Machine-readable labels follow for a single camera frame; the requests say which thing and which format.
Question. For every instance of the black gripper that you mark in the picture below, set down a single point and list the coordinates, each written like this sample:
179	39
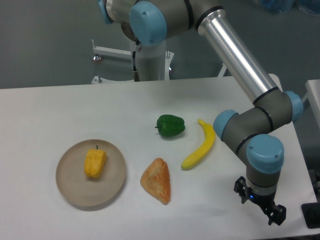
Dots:
262	196

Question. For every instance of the yellow toy pepper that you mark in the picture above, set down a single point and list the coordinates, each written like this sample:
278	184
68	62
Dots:
94	162

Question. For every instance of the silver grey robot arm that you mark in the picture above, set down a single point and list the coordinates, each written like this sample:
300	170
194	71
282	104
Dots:
248	134

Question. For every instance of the green toy pepper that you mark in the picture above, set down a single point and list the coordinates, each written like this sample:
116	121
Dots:
170	125

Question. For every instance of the beige round plate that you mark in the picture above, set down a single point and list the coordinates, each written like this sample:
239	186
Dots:
87	193

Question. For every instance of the black device at edge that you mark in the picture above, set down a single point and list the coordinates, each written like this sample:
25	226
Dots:
311	214

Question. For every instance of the yellow toy banana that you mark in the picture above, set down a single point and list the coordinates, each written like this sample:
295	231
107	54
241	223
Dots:
199	154

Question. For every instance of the orange toy pastry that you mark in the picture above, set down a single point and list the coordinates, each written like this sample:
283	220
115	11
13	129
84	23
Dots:
155	180

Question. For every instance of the white side table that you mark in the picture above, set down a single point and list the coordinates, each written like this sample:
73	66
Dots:
313	93

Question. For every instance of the white robot stand frame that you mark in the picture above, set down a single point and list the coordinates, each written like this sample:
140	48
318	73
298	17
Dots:
147	62

